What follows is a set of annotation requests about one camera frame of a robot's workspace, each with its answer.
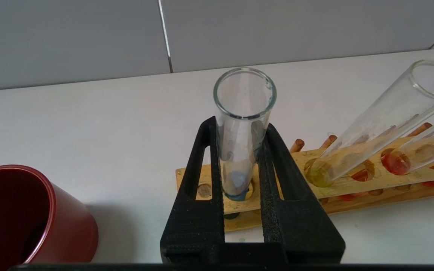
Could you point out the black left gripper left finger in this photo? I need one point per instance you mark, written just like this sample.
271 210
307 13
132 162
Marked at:
198 226

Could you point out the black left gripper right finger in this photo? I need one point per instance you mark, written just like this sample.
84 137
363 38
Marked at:
296 229

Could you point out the blue pigment test tube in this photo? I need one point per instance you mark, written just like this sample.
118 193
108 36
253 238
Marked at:
239 150

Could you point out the yellow pigment test tube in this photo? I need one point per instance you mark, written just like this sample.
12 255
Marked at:
382 124

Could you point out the wooden test tube rack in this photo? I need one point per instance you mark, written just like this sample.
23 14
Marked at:
352 184

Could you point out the orange pigment test tube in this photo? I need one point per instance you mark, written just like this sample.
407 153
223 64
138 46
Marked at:
409 160

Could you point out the red plastic cup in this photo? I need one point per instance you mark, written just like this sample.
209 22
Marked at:
32 222

